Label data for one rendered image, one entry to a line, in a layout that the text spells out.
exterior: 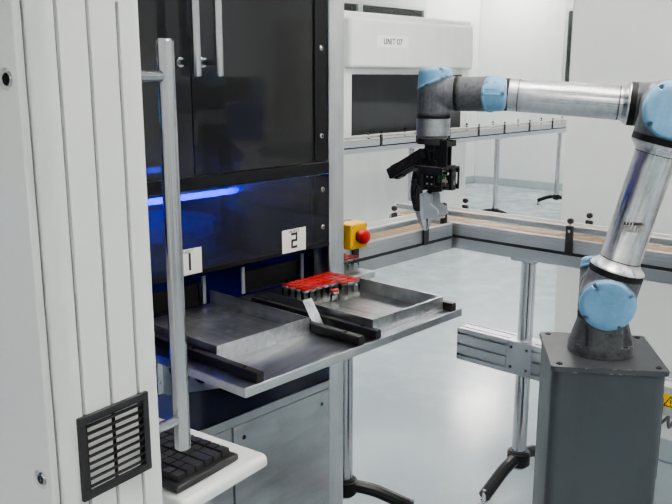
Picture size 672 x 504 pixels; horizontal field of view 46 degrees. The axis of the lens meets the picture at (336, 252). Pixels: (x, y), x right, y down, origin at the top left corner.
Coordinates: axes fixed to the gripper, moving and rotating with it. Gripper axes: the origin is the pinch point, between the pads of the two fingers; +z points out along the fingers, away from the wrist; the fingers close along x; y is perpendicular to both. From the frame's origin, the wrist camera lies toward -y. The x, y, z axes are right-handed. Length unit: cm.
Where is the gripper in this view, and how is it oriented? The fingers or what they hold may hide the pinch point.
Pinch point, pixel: (423, 224)
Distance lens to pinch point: 186.2
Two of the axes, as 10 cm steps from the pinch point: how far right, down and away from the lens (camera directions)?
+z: 0.0, 9.8, 2.1
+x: 6.7, -1.6, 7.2
